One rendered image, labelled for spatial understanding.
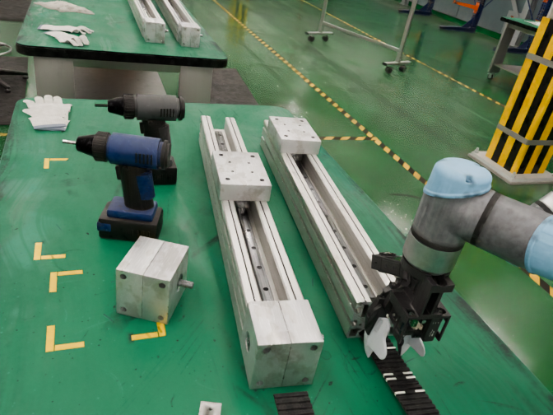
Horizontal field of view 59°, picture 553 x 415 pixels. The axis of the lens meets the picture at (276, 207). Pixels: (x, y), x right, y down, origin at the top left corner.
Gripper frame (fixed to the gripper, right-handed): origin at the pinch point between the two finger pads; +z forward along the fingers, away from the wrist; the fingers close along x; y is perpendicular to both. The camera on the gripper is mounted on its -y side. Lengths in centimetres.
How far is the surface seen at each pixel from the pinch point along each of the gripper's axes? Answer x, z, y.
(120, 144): -44, -19, -35
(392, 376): -1.0, 0.3, 5.9
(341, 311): -5.0, -0.2, -8.5
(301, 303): -15.3, -7.4, -3.4
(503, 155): 225, 67, -236
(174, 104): -33, -19, -58
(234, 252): -23.8, -6.2, -18.4
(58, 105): -65, 0, -101
